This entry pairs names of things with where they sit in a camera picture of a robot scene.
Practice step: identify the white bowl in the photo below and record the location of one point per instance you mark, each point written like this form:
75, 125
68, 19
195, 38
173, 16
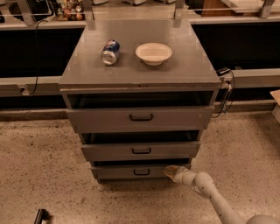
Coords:
153, 54

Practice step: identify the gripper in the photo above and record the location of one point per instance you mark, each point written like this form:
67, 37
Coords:
181, 176

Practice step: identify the black power adapter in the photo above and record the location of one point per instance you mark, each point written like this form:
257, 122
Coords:
222, 71

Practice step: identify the grey drawer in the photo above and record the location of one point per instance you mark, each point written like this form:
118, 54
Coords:
135, 169
139, 148
142, 119

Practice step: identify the grey middle drawer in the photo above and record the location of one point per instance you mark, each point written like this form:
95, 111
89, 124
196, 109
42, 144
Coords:
139, 148

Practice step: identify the grey drawer cabinet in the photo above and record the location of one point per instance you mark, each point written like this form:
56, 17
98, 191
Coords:
187, 78

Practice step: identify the colourful items on shelf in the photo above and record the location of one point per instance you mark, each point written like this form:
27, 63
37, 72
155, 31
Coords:
70, 10

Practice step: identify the black object on floor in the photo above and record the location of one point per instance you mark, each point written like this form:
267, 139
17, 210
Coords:
42, 215

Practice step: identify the grey top drawer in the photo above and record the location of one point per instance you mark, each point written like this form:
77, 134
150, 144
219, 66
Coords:
142, 119

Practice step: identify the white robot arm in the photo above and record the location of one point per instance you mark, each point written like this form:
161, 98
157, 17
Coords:
203, 184

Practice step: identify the blue soda can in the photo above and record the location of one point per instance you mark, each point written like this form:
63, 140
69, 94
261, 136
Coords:
110, 52

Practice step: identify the grey bottom drawer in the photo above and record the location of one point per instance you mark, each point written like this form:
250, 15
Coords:
135, 169

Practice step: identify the grey metal rail frame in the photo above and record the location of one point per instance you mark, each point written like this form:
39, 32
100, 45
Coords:
230, 11

